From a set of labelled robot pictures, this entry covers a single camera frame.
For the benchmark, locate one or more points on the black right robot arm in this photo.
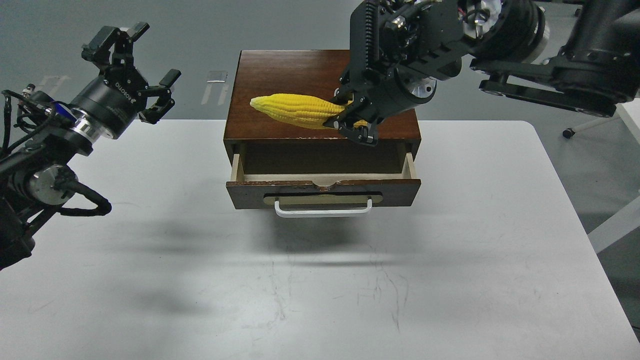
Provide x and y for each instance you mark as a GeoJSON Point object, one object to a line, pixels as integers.
{"type": "Point", "coordinates": [401, 49]}

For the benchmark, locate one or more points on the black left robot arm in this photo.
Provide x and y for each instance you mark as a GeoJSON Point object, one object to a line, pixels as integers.
{"type": "Point", "coordinates": [42, 135]}

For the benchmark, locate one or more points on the yellow corn cob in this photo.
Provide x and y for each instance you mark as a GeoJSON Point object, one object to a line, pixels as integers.
{"type": "Point", "coordinates": [304, 111]}

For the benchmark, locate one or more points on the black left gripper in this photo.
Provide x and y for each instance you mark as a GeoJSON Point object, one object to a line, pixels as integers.
{"type": "Point", "coordinates": [112, 102]}

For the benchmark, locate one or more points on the dark wooden drawer cabinet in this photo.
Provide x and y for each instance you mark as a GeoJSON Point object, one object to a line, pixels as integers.
{"type": "Point", "coordinates": [312, 73]}

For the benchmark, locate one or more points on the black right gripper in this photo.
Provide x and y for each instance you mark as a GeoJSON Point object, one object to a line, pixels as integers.
{"type": "Point", "coordinates": [367, 100]}

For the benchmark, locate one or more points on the wooden drawer with white handle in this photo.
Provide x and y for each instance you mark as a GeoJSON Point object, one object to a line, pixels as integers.
{"type": "Point", "coordinates": [324, 175]}

